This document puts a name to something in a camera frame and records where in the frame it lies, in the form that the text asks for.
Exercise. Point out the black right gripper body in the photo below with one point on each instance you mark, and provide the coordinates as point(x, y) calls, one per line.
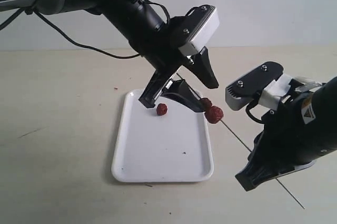
point(304, 132)

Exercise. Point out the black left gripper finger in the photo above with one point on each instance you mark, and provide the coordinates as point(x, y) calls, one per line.
point(162, 84)
point(180, 92)

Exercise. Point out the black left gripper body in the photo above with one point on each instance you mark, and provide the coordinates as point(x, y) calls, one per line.
point(149, 35)

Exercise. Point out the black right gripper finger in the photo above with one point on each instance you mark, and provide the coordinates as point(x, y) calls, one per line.
point(244, 177)
point(265, 172)

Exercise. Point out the thin metal skewer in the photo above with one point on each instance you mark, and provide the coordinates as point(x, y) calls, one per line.
point(277, 179)

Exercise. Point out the red date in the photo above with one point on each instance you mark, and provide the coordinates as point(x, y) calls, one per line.
point(214, 114)
point(161, 109)
point(207, 103)

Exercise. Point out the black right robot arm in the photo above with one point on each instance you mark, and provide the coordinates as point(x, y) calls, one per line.
point(328, 88)

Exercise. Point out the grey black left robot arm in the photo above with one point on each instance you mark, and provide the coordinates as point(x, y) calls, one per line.
point(44, 8)

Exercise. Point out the white rectangular plastic tray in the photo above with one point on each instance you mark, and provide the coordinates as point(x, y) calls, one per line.
point(173, 148)

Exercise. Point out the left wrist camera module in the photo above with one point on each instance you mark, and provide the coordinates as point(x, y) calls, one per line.
point(201, 25)

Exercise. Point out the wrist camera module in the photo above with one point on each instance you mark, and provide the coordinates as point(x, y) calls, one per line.
point(266, 85)
point(201, 25)

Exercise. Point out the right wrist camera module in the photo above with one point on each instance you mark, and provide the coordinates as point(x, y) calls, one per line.
point(266, 85)

